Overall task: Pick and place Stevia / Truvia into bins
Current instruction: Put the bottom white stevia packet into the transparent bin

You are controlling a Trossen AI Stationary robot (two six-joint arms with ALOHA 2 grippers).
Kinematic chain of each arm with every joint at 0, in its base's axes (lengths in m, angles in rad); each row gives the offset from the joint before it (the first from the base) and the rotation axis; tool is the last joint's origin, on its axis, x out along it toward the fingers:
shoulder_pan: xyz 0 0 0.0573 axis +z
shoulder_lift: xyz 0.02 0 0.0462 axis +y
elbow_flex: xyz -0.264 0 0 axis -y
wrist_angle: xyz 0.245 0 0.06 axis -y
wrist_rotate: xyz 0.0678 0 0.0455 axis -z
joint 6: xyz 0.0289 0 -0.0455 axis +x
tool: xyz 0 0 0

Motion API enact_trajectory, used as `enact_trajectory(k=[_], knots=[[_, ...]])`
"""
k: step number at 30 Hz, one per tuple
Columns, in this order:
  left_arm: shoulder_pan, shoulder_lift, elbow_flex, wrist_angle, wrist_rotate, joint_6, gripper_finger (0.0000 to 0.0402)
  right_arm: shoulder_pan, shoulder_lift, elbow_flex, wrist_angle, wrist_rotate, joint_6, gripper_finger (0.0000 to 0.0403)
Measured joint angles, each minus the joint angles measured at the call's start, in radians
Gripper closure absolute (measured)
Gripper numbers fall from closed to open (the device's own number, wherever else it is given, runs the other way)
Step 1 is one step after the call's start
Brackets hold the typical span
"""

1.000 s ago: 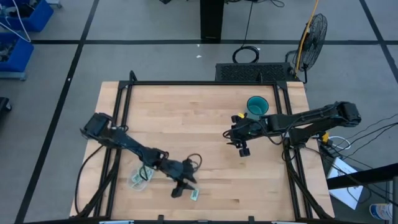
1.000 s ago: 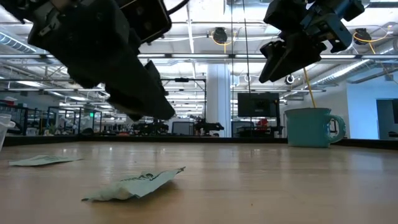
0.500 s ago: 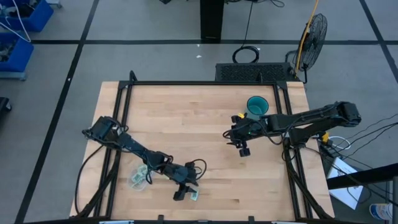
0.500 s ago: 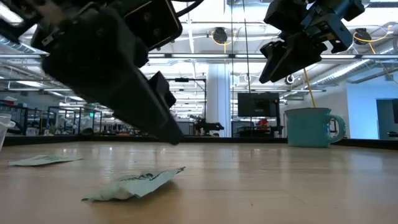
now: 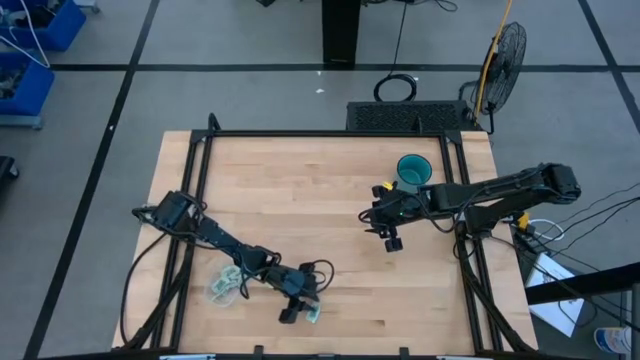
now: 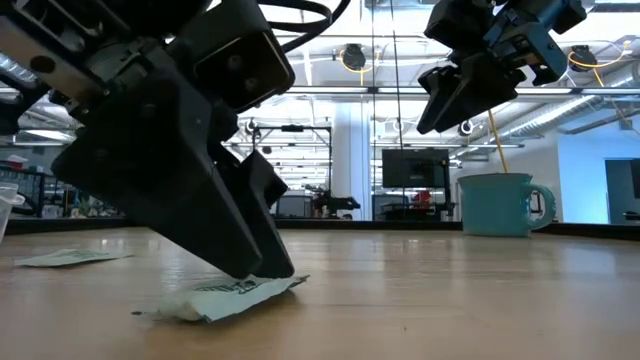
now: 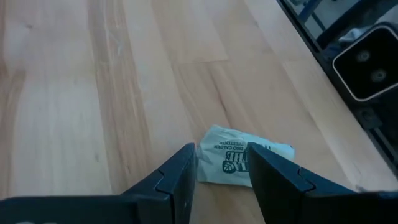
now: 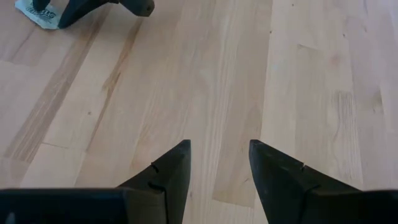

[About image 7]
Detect black aluminium table frame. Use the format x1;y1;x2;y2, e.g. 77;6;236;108
276;0;398;175

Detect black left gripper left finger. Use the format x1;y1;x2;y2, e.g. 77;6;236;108
121;142;197;224

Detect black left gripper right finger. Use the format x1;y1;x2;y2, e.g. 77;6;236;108
248;142;374;224

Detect green stevia packet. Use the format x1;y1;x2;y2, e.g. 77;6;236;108
196;124;295;188

